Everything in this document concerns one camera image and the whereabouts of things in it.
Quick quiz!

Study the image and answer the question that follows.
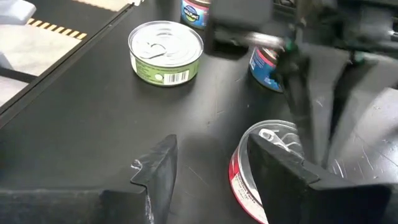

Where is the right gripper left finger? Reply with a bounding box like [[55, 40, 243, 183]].
[[0, 134, 178, 224]]

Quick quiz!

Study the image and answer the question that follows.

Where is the green label tin can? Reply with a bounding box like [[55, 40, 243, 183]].
[[127, 20, 205, 87]]

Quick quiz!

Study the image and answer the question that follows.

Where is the yellow black hazard tape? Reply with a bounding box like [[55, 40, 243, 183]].
[[26, 17, 88, 40]]

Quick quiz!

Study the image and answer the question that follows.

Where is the white plastic object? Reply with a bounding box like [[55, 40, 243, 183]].
[[0, 0, 37, 26]]

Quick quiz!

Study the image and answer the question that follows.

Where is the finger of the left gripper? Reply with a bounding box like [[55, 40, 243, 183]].
[[326, 58, 359, 141], [273, 48, 315, 164]]

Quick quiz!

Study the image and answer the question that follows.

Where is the red label tin can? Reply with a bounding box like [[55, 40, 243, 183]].
[[228, 119, 305, 224]]

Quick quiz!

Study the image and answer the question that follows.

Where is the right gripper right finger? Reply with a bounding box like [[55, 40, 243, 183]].
[[247, 133, 398, 224]]

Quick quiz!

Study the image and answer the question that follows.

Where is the black table edge rail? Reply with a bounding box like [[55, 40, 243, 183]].
[[0, 2, 139, 129]]

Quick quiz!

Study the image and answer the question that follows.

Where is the blue pink label salmon can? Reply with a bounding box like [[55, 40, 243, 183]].
[[248, 45, 284, 93], [180, 0, 211, 30]]

